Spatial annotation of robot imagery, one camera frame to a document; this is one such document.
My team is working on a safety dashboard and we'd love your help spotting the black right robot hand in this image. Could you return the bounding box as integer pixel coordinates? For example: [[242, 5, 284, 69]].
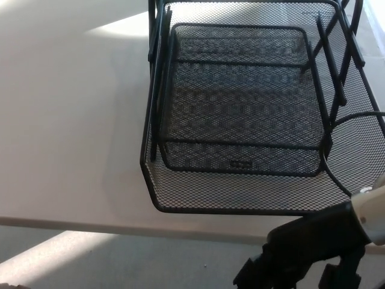
[[233, 201, 372, 289]]

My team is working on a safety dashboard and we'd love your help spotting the black metal tray rack frame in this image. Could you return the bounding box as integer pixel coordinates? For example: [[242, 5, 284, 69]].
[[147, 0, 366, 169]]

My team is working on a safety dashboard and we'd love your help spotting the black mesh sliding tray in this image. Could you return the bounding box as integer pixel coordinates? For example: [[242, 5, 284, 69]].
[[139, 0, 385, 216]]

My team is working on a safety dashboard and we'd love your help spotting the black mesh tray with label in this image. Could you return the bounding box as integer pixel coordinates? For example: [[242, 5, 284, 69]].
[[158, 22, 333, 178]]

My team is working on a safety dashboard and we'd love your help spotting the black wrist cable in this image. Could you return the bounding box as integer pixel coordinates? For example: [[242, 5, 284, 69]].
[[319, 111, 385, 198]]

